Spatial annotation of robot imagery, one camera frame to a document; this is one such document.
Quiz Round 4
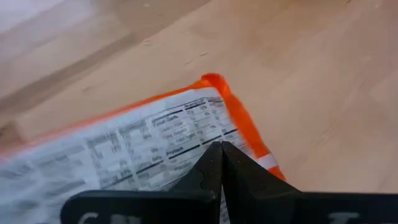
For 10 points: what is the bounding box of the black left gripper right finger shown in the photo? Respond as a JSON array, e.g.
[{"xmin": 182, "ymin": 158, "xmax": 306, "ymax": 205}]
[{"xmin": 221, "ymin": 141, "xmax": 398, "ymax": 224}]

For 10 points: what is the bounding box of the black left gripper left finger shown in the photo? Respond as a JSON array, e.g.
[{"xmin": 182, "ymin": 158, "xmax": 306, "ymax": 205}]
[{"xmin": 60, "ymin": 141, "xmax": 224, "ymax": 224}]

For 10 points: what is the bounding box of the orange Maruchan noodle pack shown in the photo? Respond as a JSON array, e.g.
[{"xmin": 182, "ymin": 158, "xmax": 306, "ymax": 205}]
[{"xmin": 0, "ymin": 73, "xmax": 287, "ymax": 224}]

